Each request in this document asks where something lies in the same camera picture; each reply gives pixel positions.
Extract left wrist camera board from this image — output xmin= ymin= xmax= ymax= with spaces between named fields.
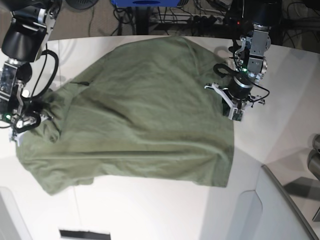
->
xmin=227 ymin=107 xmax=244 ymax=122

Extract black table leg post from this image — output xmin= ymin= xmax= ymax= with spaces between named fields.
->
xmin=135 ymin=7 xmax=151 ymax=36

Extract blue box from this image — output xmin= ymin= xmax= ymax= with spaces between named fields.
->
xmin=111 ymin=0 xmax=180 ymax=8

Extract power strip with cables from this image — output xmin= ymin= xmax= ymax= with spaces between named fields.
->
xmin=149 ymin=0 xmax=232 ymax=25

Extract black round fan base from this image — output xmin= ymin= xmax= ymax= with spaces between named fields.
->
xmin=65 ymin=0 xmax=98 ymax=11

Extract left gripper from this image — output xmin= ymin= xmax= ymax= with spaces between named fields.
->
xmin=204 ymin=77 xmax=270 ymax=110

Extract grey metal cylinder stand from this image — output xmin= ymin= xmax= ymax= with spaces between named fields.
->
xmin=307 ymin=134 xmax=320 ymax=180

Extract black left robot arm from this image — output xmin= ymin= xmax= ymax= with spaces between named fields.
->
xmin=206 ymin=0 xmax=283 ymax=120

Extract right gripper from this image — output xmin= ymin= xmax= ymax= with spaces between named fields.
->
xmin=8 ymin=109 xmax=50 ymax=146

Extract green t-shirt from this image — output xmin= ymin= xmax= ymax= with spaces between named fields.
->
xmin=16 ymin=37 xmax=234 ymax=195

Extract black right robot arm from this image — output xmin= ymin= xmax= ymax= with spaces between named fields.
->
xmin=0 ymin=0 xmax=62 ymax=144

